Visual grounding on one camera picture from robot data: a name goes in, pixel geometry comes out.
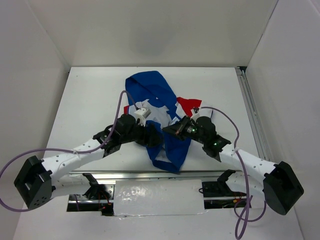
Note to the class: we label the aluminium side rail frame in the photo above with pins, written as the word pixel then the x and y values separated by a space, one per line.
pixel 255 120

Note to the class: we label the blue white red jacket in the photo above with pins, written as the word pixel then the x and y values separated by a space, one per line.
pixel 150 90

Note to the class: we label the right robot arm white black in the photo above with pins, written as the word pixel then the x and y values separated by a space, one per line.
pixel 276 183

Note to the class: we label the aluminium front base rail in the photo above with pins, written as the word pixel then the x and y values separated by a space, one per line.
pixel 146 175

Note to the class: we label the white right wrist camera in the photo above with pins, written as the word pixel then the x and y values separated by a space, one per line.
pixel 195 113

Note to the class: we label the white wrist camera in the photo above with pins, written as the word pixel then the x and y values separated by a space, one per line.
pixel 141 115
pixel 195 113

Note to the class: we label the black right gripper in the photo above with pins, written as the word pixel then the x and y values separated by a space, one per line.
pixel 178 129

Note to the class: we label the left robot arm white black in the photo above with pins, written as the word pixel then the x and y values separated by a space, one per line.
pixel 40 180

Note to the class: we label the white foil covered panel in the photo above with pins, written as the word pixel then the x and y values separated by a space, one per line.
pixel 137 198

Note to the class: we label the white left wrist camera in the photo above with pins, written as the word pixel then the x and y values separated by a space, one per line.
pixel 141 115

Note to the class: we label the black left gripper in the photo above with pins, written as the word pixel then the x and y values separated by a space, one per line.
pixel 150 139

